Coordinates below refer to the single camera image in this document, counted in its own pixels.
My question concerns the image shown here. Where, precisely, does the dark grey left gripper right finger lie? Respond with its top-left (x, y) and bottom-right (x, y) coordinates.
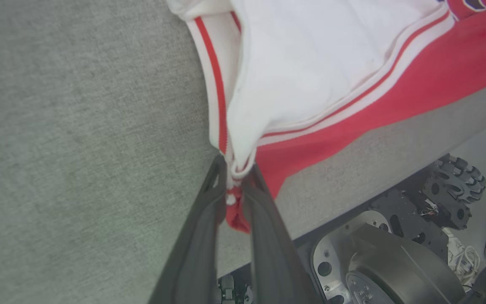
top-left (241, 165), bottom-right (324, 304)

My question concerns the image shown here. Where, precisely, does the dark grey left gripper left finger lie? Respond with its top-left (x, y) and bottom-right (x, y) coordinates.
top-left (148, 155), bottom-right (228, 304)

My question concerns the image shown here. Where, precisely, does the red and white jersey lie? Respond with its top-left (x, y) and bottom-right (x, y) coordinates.
top-left (166, 0), bottom-right (486, 234)

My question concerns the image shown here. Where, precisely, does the grey robot waist joint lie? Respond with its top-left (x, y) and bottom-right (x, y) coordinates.
top-left (313, 210), bottom-right (467, 304)

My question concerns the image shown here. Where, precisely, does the grey fabric sofa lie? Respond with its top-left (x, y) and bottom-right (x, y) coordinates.
top-left (0, 0), bottom-right (486, 304)

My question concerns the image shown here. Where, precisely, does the black mecanum wheel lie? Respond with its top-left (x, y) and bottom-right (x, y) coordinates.
top-left (422, 154), bottom-right (486, 231)

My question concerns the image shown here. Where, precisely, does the white cable bundle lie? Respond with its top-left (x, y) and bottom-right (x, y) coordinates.
top-left (443, 228), bottom-right (482, 293)

